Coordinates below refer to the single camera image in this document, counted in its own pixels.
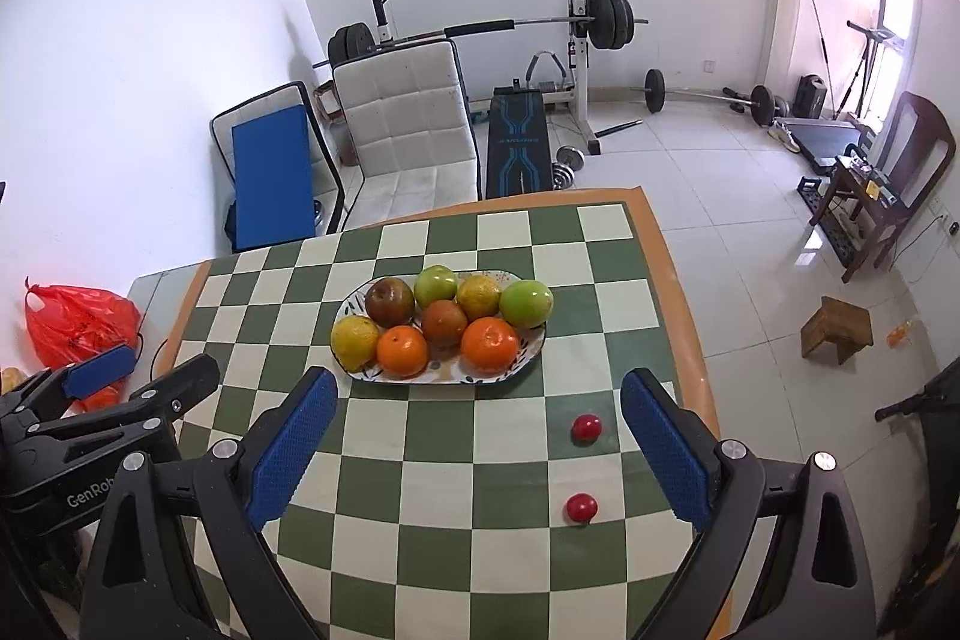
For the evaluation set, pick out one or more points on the black speaker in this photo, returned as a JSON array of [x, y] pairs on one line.
[[810, 96]]

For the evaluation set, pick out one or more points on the yellow lemon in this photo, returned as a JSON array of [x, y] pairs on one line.
[[355, 341], [478, 296]]

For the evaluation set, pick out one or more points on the orange drink bottle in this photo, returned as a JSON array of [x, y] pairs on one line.
[[900, 332]]

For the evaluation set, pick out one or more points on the white barbell rack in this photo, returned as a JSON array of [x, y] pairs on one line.
[[577, 78]]

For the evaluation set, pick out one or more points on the black floor rack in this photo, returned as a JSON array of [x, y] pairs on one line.
[[832, 231]]

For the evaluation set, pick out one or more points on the green white checkered tablecloth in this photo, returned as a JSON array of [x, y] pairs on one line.
[[450, 482]]

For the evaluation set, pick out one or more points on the small wooden stool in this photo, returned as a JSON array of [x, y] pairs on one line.
[[836, 325]]

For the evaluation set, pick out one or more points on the white shoes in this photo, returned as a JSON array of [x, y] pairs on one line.
[[784, 136]]

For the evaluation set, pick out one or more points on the white padded chair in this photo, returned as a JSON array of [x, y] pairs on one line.
[[405, 108]]

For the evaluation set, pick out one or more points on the floor barbell with black plates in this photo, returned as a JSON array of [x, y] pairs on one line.
[[655, 89]]

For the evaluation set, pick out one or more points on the brown-red apple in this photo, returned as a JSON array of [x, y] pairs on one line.
[[444, 322]]

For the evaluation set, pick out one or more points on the large green apple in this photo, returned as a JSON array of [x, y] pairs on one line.
[[526, 303]]

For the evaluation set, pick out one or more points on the racked barbell with black plates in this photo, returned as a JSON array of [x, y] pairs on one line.
[[609, 19]]

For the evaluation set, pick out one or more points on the small green apple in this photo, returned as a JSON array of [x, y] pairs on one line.
[[436, 285]]

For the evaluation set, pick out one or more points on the chrome dumbbell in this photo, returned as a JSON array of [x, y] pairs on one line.
[[568, 168]]

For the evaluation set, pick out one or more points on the red plastic bag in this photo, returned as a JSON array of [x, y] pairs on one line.
[[67, 325]]

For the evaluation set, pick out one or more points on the short black bar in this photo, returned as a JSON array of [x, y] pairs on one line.
[[619, 129]]

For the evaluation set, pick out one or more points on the dark wooden chair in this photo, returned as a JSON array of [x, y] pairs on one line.
[[919, 153]]

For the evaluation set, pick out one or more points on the yellow lemon bottom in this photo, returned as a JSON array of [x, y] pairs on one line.
[[478, 296]]

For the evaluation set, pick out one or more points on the orange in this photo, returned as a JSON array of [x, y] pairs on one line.
[[402, 352], [490, 344]]

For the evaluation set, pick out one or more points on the small red fruit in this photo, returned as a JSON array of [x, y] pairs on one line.
[[586, 428], [581, 506]]

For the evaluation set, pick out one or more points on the black treadmill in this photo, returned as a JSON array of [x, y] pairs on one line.
[[825, 144]]

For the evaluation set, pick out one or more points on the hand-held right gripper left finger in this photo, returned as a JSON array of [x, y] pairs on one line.
[[292, 445]]

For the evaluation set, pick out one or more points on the long thin exercise pole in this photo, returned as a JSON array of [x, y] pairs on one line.
[[816, 33]]

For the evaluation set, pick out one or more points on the floral oval plate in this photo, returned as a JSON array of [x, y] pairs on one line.
[[442, 373]]

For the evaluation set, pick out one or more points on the black tripod stand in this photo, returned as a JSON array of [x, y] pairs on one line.
[[866, 55]]

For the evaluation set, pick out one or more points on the black blue sit-up bench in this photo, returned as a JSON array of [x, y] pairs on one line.
[[517, 145]]

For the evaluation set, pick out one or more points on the dark red apple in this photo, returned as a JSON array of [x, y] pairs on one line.
[[389, 300]]

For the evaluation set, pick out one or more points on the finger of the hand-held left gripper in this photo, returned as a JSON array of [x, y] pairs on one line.
[[101, 370], [184, 381]]

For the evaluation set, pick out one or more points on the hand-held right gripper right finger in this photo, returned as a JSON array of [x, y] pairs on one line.
[[667, 445]]

